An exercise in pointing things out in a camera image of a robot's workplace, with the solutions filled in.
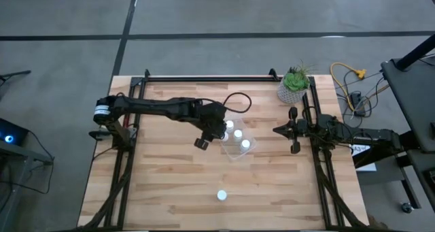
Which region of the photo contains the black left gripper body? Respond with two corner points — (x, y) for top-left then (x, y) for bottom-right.
(193, 116), (228, 151)

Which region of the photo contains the black metal table frame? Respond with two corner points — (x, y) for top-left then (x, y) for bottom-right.
(77, 67), (373, 231)

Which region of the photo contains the white paper sheet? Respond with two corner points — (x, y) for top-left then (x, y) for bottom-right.
(349, 143), (378, 173)

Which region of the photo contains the black tripod leg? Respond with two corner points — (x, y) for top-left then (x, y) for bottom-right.
(0, 69), (33, 102)

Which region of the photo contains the clear plastic basket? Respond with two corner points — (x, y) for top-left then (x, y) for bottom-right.
(219, 117), (258, 162)

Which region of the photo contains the yellow extension cable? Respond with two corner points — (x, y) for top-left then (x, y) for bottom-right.
(330, 61), (368, 112)

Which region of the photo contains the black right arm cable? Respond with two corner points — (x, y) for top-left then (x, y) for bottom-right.
(301, 105), (319, 121)

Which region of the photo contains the grey cart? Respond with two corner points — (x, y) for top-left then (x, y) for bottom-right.
(0, 145), (55, 232)

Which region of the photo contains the black power strip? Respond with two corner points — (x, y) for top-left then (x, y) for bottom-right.
(349, 91), (367, 117)

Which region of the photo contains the green succulent plant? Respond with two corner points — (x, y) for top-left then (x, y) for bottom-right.
(283, 71), (311, 93)

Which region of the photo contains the black device with blue light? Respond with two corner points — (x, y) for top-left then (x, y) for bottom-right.
(0, 118), (30, 148)

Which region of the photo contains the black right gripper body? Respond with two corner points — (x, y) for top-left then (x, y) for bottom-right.
(288, 106), (312, 154)

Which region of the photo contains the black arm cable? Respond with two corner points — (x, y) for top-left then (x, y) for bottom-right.
(198, 91), (253, 115)
(301, 105), (319, 121)

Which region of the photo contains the potted green plant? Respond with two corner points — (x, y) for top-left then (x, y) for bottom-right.
(276, 78), (309, 105)

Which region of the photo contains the black floor cable bundle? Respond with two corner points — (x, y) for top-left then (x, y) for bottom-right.
(339, 68), (392, 120)

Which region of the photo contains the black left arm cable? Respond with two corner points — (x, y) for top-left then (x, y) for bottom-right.
(198, 91), (253, 115)

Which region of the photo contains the black side table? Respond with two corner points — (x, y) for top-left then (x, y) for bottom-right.
(353, 56), (435, 219)

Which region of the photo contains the spiky air plant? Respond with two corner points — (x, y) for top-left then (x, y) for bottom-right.
(288, 59), (316, 77)

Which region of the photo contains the black pole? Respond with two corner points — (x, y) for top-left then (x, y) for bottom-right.
(396, 33), (435, 71)

